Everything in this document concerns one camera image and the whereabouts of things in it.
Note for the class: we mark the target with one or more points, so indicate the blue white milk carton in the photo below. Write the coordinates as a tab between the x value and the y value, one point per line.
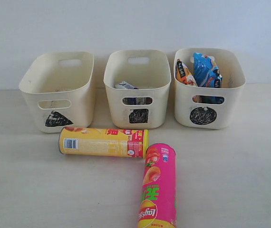
126	85

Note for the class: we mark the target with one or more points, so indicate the orange white noodle bag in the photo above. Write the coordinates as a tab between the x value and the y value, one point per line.
183	74

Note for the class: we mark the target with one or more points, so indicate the blue black noodle bag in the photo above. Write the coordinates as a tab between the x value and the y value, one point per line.
207	74

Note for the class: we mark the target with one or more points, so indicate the pink Lays chips can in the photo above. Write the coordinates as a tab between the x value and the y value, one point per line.
158	196

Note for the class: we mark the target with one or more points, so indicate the purple drink carton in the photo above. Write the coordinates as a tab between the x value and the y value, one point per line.
130	101

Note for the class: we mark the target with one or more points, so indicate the cream bin with square mark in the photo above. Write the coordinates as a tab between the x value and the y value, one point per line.
149	71

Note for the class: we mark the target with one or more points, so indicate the yellow Lays chips can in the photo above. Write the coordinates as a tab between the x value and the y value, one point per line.
103	142

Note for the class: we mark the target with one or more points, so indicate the cream bin with circle mark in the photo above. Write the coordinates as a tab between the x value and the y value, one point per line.
209	116

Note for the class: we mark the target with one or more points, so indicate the cream bin with triangle mark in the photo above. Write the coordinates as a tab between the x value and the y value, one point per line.
59	90

